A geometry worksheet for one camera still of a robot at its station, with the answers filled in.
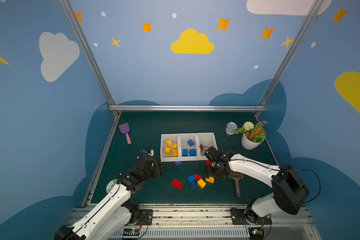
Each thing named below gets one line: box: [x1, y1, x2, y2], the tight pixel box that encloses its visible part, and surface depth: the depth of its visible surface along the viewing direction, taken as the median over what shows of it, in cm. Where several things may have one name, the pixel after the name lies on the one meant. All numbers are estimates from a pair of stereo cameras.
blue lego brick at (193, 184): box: [190, 181, 197, 189], surface depth 86 cm
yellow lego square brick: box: [164, 147, 171, 156], surface depth 98 cm
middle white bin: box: [178, 133, 199, 162], surface depth 100 cm
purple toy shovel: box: [118, 122, 132, 145], surface depth 113 cm
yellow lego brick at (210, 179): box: [205, 176, 215, 184], surface depth 88 cm
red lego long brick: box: [171, 178, 184, 190], surface depth 86 cm
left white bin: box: [160, 133, 180, 162], surface depth 98 cm
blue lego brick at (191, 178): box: [187, 174, 196, 183], surface depth 88 cm
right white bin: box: [196, 132, 218, 161], surface depth 101 cm
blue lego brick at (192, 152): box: [189, 149, 197, 156], surface depth 100 cm
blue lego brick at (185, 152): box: [182, 149, 189, 157], surface depth 99 cm
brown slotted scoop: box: [228, 170, 244, 197], surface depth 85 cm
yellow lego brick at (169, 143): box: [166, 139, 173, 148], surface depth 102 cm
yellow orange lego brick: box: [172, 149, 178, 157], surface depth 97 cm
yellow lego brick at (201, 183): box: [197, 178, 207, 189], surface depth 86 cm
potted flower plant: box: [234, 121, 269, 150], surface depth 95 cm
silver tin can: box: [225, 121, 238, 135], surface depth 110 cm
